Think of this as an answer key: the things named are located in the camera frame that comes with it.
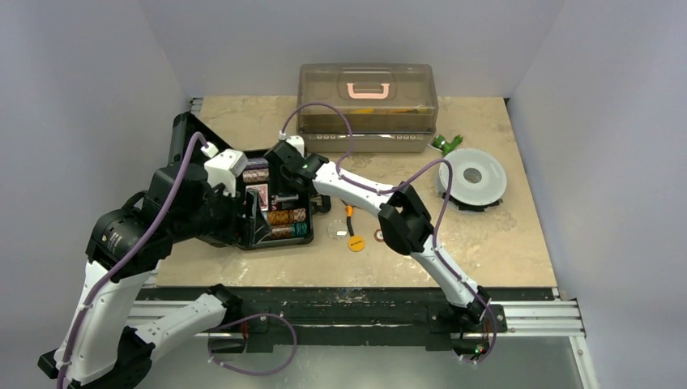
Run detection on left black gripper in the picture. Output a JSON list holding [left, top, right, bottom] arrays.
[[173, 176, 271, 245]]

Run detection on clear acrylic dealer button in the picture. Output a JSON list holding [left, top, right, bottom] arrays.
[[327, 220, 348, 240]]

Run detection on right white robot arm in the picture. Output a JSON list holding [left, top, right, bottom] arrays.
[[265, 141, 496, 330]]

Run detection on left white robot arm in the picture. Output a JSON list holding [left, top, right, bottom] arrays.
[[38, 161, 255, 388]]

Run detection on black poker chip case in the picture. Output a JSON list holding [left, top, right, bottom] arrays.
[[170, 111, 333, 252]]

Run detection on red playing card deck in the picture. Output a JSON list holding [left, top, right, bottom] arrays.
[[246, 183, 270, 212]]

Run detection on bottom chip row brown green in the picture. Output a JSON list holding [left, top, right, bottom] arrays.
[[269, 222, 309, 240]]

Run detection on top chip row purple green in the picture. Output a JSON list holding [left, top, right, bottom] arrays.
[[245, 157, 269, 170]]

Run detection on orange black pliers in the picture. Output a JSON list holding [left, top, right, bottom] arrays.
[[344, 203, 355, 237]]

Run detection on orange big blind button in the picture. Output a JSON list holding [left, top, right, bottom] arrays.
[[348, 235, 365, 252]]

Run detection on translucent brown storage box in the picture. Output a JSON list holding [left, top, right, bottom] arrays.
[[297, 63, 438, 153]]

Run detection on green toy figure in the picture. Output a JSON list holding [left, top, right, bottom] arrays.
[[430, 135, 463, 156]]

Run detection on white filament spool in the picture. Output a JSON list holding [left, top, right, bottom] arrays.
[[435, 148, 507, 212]]

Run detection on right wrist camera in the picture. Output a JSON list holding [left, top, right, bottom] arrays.
[[278, 132, 305, 157]]

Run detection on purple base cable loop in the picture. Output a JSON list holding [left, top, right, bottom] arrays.
[[207, 311, 300, 377]]

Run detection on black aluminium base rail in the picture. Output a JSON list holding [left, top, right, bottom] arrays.
[[126, 285, 586, 356]]

